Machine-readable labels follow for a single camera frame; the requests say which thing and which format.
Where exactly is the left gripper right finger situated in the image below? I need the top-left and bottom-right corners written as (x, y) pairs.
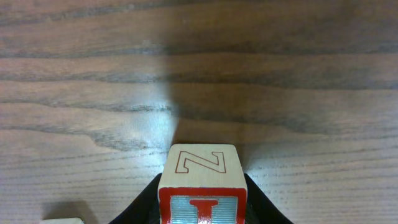
top-left (244, 174), bottom-right (293, 224)

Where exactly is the red letter I block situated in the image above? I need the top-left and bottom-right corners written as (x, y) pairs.
top-left (158, 144), bottom-right (248, 224)

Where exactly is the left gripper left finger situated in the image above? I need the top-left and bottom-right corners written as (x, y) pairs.
top-left (109, 173), bottom-right (162, 224)

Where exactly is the blue sided wooden block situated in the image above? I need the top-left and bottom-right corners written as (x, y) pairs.
top-left (39, 218), bottom-right (85, 224)

